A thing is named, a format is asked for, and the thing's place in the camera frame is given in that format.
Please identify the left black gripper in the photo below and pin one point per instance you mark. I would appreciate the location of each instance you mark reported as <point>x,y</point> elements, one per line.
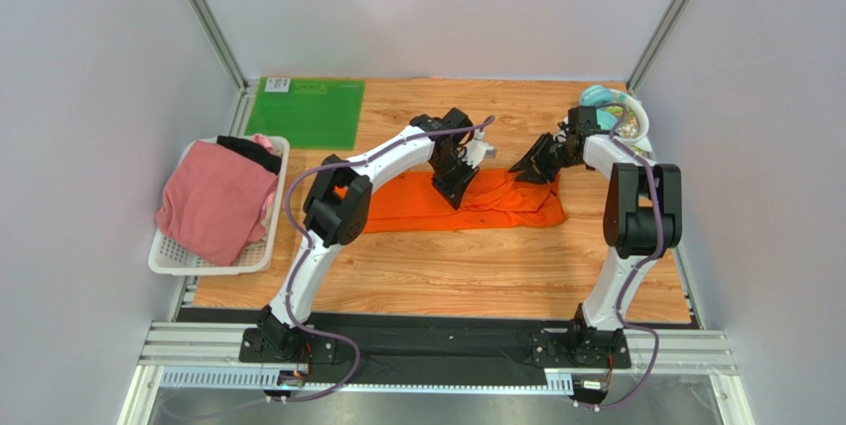
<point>455,192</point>

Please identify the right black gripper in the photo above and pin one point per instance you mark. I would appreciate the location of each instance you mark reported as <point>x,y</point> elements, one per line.
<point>548,154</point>

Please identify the orange t shirt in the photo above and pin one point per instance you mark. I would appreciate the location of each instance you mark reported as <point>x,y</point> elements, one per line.
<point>493,199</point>

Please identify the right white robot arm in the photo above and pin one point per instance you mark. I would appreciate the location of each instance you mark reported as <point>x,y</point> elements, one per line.
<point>642,219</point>

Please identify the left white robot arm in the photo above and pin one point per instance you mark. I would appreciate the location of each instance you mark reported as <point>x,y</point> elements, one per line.
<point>336,210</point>

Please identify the colourful book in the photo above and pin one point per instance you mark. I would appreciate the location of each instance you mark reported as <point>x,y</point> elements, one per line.
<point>635,126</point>

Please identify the green cutting mat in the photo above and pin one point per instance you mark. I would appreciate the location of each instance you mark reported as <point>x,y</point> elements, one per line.
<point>311,113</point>

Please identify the black t shirt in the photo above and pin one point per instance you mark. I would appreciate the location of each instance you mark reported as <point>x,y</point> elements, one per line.
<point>262,153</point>

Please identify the pink t shirt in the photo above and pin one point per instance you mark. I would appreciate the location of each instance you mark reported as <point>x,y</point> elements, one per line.
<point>215,201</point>

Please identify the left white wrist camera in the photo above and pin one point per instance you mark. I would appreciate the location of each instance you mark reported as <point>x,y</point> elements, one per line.
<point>476,151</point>

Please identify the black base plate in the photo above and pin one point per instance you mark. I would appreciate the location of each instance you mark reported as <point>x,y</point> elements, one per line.
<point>423,350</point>

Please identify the aluminium frame rail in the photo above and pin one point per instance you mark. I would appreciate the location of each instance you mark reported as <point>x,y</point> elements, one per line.
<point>211,366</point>

